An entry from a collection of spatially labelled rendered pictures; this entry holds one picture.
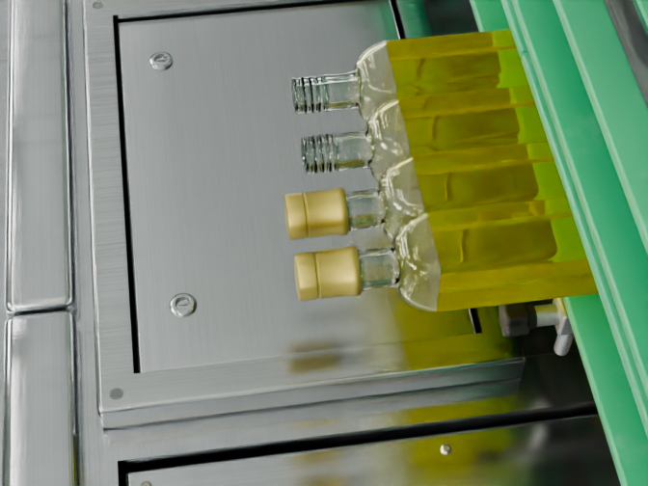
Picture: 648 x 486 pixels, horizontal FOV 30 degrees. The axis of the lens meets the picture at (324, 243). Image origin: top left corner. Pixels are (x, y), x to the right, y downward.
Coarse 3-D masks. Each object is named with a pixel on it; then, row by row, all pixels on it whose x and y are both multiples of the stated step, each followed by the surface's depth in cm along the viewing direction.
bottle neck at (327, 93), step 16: (304, 80) 95; (320, 80) 95; (336, 80) 95; (352, 80) 95; (304, 96) 95; (320, 96) 95; (336, 96) 95; (352, 96) 95; (304, 112) 96; (320, 112) 96
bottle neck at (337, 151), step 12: (348, 132) 93; (360, 132) 92; (312, 144) 92; (324, 144) 92; (336, 144) 92; (348, 144) 92; (360, 144) 92; (312, 156) 91; (324, 156) 91; (336, 156) 92; (348, 156) 92; (360, 156) 92; (312, 168) 92; (324, 168) 92; (336, 168) 92; (348, 168) 93; (360, 168) 93
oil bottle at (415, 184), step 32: (416, 160) 89; (448, 160) 89; (480, 160) 89; (512, 160) 89; (544, 160) 89; (384, 192) 88; (416, 192) 87; (448, 192) 87; (480, 192) 87; (512, 192) 87; (544, 192) 87; (384, 224) 89
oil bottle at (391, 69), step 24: (384, 48) 95; (408, 48) 95; (432, 48) 95; (456, 48) 95; (480, 48) 95; (504, 48) 95; (360, 72) 95; (384, 72) 94; (408, 72) 94; (432, 72) 94; (456, 72) 94; (480, 72) 94; (504, 72) 94; (360, 96) 95; (384, 96) 93; (408, 96) 94
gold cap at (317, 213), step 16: (304, 192) 89; (320, 192) 89; (336, 192) 89; (288, 208) 88; (304, 208) 88; (320, 208) 88; (336, 208) 88; (288, 224) 88; (304, 224) 88; (320, 224) 88; (336, 224) 88
